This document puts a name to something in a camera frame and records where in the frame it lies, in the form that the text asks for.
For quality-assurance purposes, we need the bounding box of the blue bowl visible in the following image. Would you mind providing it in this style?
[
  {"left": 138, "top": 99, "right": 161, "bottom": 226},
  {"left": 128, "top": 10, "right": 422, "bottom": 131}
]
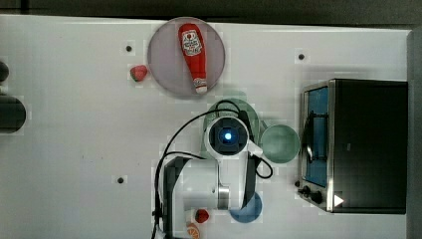
[{"left": 230, "top": 192, "right": 263, "bottom": 223}]

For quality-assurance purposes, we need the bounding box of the black robot base link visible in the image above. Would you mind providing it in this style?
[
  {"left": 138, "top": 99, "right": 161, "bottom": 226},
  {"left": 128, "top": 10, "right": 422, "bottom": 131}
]
[{"left": 0, "top": 62, "right": 27, "bottom": 133}]

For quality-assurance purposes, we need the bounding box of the black toaster oven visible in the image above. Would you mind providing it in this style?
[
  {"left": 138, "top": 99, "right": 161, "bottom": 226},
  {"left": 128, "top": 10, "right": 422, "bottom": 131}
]
[{"left": 296, "top": 79, "right": 408, "bottom": 214}]

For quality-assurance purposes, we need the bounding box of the mint green bowl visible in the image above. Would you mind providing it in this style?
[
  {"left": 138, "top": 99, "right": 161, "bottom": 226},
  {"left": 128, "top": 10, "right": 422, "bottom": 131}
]
[{"left": 261, "top": 124, "right": 300, "bottom": 163}]

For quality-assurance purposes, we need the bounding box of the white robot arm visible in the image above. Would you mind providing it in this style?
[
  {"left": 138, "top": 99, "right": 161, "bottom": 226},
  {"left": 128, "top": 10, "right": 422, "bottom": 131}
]
[{"left": 160, "top": 114, "right": 263, "bottom": 239}]

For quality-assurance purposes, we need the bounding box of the mint green oval strainer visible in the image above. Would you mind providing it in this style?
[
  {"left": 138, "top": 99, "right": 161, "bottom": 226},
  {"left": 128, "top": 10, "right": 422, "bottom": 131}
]
[{"left": 203, "top": 91, "right": 261, "bottom": 145}]

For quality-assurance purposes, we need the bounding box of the red ketchup bottle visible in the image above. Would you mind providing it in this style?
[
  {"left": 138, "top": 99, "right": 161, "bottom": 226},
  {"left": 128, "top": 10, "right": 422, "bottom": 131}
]
[{"left": 178, "top": 23, "right": 208, "bottom": 95}]

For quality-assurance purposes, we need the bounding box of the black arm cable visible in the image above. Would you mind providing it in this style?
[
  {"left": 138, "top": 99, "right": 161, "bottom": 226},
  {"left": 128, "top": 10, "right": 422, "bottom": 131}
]
[{"left": 150, "top": 99, "right": 275, "bottom": 239}]

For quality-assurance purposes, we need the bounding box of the small red strawberry toy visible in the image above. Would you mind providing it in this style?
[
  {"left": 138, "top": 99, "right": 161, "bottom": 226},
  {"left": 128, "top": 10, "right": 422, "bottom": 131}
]
[{"left": 195, "top": 209, "right": 210, "bottom": 224}]

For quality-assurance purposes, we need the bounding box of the grey round plate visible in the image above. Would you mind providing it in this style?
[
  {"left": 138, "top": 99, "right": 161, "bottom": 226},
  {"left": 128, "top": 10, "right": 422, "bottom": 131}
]
[{"left": 147, "top": 17, "right": 225, "bottom": 97}]

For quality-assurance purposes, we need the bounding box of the orange slice toy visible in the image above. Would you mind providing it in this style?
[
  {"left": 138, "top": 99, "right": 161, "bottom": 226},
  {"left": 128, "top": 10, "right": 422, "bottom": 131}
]
[{"left": 187, "top": 223, "right": 200, "bottom": 239}]

